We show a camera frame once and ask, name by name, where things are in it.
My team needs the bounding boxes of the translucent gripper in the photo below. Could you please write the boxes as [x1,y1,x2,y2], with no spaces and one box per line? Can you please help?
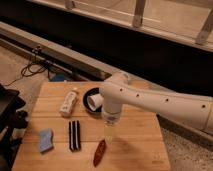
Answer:
[102,114,120,144]

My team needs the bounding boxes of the red chili pepper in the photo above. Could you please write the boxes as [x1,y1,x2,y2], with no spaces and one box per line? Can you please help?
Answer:
[93,140,106,167]

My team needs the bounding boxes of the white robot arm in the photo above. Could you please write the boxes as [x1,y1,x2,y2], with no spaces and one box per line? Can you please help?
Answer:
[99,72,213,142]

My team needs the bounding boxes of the white paper cup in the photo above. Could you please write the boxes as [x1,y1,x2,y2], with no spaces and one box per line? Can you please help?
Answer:
[87,94,103,111]

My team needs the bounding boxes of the black round plate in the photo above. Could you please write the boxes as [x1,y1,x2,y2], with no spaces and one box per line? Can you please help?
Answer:
[83,87,103,114]

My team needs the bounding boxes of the white small bottle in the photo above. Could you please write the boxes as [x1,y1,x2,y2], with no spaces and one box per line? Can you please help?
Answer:
[59,88,78,117]

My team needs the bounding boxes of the wooden cutting board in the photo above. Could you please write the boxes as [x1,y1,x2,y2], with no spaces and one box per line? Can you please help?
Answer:
[12,82,170,171]

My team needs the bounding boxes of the blue object on floor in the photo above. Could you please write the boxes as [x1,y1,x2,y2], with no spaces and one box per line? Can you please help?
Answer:
[50,74,65,82]

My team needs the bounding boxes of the black equipment at left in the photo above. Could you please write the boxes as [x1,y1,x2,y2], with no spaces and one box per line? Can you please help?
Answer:
[0,84,28,171]

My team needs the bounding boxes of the black cables on floor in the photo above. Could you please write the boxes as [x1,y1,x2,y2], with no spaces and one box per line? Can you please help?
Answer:
[5,46,54,88]

